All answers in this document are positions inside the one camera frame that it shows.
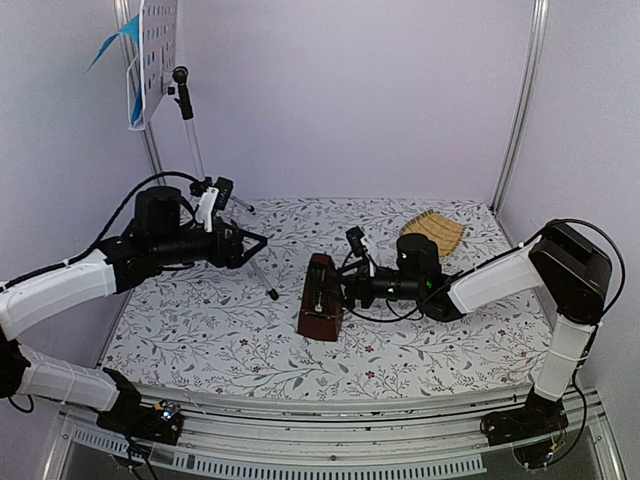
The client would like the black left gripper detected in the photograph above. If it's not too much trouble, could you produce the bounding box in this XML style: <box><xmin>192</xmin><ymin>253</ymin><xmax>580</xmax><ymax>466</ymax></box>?
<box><xmin>154</xmin><ymin>219</ymin><xmax>269</xmax><ymax>268</ymax></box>

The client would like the dark red wooden metronome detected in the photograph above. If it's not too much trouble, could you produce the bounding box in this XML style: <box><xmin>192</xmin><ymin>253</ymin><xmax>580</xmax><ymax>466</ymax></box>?
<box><xmin>297</xmin><ymin>253</ymin><xmax>343</xmax><ymax>342</ymax></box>

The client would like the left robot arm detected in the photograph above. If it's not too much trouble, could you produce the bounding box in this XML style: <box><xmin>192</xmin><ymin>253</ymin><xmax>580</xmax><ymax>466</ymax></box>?
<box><xmin>1</xmin><ymin>173</ymin><xmax>268</xmax><ymax>434</ymax></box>

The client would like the woven bamboo tray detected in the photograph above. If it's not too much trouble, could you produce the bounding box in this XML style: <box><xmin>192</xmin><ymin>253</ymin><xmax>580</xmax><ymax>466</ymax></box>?
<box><xmin>399</xmin><ymin>210</ymin><xmax>466</xmax><ymax>258</ymax></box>

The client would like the floral table cloth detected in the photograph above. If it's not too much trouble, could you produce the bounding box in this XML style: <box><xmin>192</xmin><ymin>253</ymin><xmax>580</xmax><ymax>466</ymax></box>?
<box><xmin>102</xmin><ymin>199</ymin><xmax>551</xmax><ymax>401</ymax></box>

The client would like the white tripod music stand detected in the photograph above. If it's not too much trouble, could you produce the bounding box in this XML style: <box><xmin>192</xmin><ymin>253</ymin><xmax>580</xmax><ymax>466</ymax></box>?
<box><xmin>134</xmin><ymin>0</ymin><xmax>280</xmax><ymax>302</ymax></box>

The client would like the white blue sheet music booklet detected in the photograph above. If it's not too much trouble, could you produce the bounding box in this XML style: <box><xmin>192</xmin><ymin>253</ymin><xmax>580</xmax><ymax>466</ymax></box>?
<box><xmin>86</xmin><ymin>1</ymin><xmax>145</xmax><ymax>131</ymax></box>

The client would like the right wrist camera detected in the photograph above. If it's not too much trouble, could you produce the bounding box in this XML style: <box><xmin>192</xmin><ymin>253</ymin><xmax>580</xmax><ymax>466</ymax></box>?
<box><xmin>346</xmin><ymin>227</ymin><xmax>366</xmax><ymax>258</ymax></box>

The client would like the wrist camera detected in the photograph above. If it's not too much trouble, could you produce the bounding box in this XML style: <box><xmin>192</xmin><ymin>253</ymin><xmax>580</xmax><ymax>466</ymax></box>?
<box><xmin>213</xmin><ymin>177</ymin><xmax>234</xmax><ymax>210</ymax></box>
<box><xmin>346</xmin><ymin>227</ymin><xmax>366</xmax><ymax>258</ymax></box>

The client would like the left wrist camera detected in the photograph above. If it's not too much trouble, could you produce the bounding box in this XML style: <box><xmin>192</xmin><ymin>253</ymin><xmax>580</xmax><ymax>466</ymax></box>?
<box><xmin>213</xmin><ymin>177</ymin><xmax>234</xmax><ymax>210</ymax></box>

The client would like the left aluminium frame post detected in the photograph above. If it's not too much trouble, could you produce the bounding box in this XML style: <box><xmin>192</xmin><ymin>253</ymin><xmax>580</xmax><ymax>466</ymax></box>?
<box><xmin>117</xmin><ymin>1</ymin><xmax>178</xmax><ymax>174</ymax></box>

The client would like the aluminium frame post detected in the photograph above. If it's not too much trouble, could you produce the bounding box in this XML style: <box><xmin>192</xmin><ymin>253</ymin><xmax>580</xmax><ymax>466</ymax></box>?
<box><xmin>491</xmin><ymin>0</ymin><xmax>550</xmax><ymax>216</ymax></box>
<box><xmin>117</xmin><ymin>1</ymin><xmax>178</xmax><ymax>174</ymax></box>

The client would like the aluminium front rail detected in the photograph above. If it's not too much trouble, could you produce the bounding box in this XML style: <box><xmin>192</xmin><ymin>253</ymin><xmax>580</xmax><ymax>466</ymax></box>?
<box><xmin>43</xmin><ymin>386</ymin><xmax>628</xmax><ymax>479</ymax></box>

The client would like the right aluminium frame post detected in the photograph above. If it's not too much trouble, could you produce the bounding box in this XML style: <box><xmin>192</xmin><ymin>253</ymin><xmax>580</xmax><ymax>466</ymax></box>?
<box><xmin>491</xmin><ymin>0</ymin><xmax>550</xmax><ymax>216</ymax></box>

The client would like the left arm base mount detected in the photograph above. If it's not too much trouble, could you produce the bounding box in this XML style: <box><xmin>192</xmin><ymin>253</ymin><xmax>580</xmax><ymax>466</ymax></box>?
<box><xmin>96</xmin><ymin>397</ymin><xmax>184</xmax><ymax>446</ymax></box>

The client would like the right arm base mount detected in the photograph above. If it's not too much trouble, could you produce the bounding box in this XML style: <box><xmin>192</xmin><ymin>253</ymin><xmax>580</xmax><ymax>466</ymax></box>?
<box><xmin>480</xmin><ymin>392</ymin><xmax>569</xmax><ymax>470</ymax></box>

